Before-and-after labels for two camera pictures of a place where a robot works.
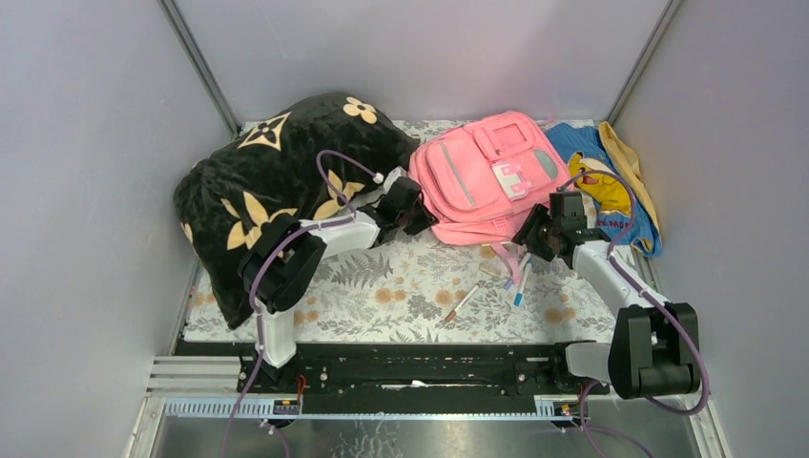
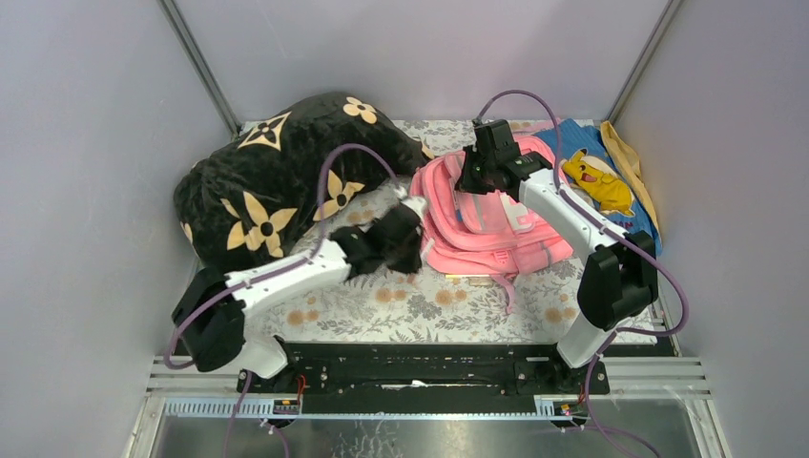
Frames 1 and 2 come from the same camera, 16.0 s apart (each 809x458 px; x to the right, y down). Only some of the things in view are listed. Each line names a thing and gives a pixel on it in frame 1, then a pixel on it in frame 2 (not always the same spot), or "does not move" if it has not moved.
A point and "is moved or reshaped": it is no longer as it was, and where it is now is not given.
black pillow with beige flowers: x=318 y=157 does not move
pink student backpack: x=480 y=181 is moved or reshaped
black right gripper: x=527 y=234 -> x=465 y=183
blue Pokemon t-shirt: x=619 y=213 does not move
